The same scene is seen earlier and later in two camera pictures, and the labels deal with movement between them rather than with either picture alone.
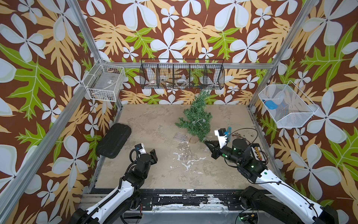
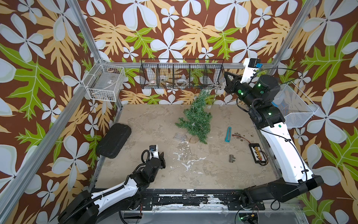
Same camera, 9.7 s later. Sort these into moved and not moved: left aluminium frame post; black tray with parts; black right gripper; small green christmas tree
Moved: black right gripper
Not moved: black tray with parts; small green christmas tree; left aluminium frame post
